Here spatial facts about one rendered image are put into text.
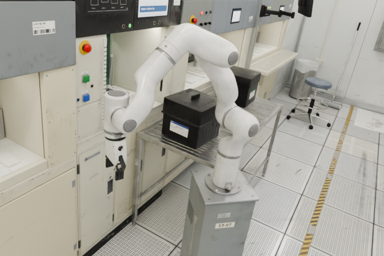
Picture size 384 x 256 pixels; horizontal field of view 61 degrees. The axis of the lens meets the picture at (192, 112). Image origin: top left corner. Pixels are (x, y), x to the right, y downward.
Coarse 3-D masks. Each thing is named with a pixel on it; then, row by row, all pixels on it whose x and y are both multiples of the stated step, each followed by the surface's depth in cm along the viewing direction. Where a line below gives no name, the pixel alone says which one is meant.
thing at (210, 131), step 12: (168, 120) 201; (180, 120) 195; (216, 120) 204; (168, 132) 203; (180, 132) 197; (192, 132) 192; (204, 132) 196; (216, 132) 210; (192, 144) 194; (204, 144) 201
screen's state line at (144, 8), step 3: (141, 6) 175; (144, 6) 177; (147, 6) 180; (150, 6) 182; (153, 6) 184; (156, 6) 186; (159, 6) 189; (162, 6) 192; (165, 6) 194; (141, 9) 176; (144, 9) 178; (147, 9) 180; (150, 9) 183; (153, 9) 185; (156, 9) 187; (159, 9) 190; (162, 9) 192; (165, 9) 195; (141, 12) 176
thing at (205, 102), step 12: (168, 96) 200; (180, 96) 202; (192, 96) 197; (204, 96) 208; (168, 108) 197; (180, 108) 192; (192, 108) 187; (204, 108) 190; (192, 120) 189; (204, 120) 189
